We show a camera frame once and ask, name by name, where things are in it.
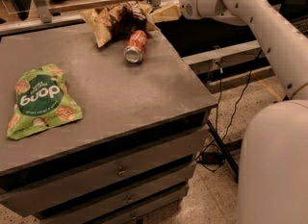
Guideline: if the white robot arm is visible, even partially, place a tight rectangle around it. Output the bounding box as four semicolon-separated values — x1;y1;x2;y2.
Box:
179;0;308;224

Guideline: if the brown chip bag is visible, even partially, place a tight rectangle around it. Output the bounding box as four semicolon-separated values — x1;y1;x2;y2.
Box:
80;1;157;47

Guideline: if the black cable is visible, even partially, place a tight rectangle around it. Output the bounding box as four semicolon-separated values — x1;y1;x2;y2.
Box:
195;48;264;173

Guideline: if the green jalapeno chip bag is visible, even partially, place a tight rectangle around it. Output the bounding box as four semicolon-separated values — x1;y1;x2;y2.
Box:
7;63;83;140

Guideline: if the grey metal shelf rail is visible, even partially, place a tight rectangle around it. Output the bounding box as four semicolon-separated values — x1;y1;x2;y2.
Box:
183;40;264;75

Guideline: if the red soda can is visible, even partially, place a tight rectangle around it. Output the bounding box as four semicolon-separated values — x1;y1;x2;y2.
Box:
124;30;147;63

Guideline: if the black metal stand leg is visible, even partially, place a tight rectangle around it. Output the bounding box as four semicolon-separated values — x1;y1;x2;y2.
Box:
207;121;239;180

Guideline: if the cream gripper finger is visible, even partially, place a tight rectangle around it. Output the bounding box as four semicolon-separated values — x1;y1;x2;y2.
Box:
150;3;181;23

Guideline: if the black laptop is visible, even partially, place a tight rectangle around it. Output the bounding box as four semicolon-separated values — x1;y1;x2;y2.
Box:
292;18;308;37

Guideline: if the grey drawer cabinet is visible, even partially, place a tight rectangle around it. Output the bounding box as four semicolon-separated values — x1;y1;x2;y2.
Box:
0;24;215;224

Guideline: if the black power adapter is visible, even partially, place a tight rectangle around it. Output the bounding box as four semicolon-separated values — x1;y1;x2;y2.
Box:
199;152;224;165

